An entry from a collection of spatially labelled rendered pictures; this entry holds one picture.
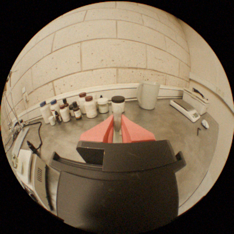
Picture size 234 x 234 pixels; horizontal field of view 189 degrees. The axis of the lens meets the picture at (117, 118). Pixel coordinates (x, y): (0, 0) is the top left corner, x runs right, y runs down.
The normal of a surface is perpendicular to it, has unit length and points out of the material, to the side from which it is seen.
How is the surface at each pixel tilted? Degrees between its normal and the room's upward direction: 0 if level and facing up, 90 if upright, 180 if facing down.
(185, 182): 0
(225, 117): 90
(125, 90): 90
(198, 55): 90
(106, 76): 90
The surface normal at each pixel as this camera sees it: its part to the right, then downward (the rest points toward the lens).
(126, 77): 0.26, 0.55
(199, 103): -0.97, 0.19
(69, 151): -0.02, -0.82
